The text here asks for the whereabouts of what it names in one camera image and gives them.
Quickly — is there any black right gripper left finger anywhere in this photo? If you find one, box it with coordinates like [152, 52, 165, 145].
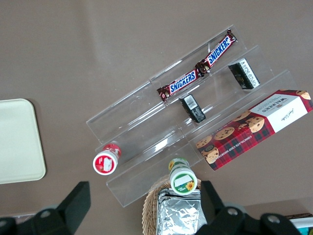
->
[57, 181, 92, 233]

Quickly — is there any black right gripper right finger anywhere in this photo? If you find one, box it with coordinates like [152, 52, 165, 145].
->
[200, 180, 246, 225]

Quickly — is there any oval wicker basket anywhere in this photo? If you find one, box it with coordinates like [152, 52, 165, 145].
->
[142, 180, 203, 235]

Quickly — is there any beige rectangular tray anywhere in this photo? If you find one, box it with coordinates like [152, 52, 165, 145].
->
[0, 98, 46, 185]

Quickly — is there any silver foil packet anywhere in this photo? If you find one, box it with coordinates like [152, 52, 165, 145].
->
[156, 188, 208, 235]

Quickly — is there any green lid yogurt cup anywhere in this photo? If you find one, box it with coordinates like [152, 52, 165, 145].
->
[168, 158, 198, 196]

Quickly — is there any red lid yogurt cup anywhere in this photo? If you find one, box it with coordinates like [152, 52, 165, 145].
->
[92, 143, 122, 175]

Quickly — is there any red tartan cookie box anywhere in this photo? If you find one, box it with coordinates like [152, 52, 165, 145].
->
[195, 89, 313, 171]

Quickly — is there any clear acrylic stepped shelf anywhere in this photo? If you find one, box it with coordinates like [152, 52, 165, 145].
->
[86, 23, 298, 208]

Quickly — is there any white plastic bin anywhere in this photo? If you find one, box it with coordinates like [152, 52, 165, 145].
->
[288, 215, 313, 235]

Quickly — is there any small black box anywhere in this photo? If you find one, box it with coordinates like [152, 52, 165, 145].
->
[228, 58, 260, 90]
[178, 94, 206, 123]

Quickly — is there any Snickers bar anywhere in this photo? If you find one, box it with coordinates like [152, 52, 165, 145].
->
[195, 28, 238, 76]
[156, 69, 201, 102]

